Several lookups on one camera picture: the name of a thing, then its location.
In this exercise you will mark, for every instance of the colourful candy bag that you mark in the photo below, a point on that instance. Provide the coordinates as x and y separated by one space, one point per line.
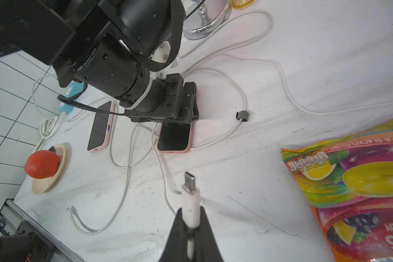
348 184

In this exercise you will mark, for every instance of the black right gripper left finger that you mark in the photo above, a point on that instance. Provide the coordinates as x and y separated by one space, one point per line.
176 246

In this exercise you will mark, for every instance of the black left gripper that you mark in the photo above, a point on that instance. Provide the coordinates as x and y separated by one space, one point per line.
169 101

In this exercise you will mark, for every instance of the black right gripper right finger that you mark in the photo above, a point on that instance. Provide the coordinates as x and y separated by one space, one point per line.
206 249

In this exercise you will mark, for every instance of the red tomato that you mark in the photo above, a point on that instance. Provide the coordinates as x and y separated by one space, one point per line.
42 164

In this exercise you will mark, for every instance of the metal base rail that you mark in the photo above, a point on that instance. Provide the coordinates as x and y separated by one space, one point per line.
22 239

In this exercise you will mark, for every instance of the silver glass holder stand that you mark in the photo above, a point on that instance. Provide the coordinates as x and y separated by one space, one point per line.
203 17

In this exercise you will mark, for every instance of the phone pink case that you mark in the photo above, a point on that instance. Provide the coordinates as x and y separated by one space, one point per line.
101 128
175 138

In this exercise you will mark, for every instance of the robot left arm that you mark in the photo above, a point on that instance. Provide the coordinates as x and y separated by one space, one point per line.
121 48

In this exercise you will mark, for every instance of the yellow drinking glass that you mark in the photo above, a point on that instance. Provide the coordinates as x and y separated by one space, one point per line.
241 4

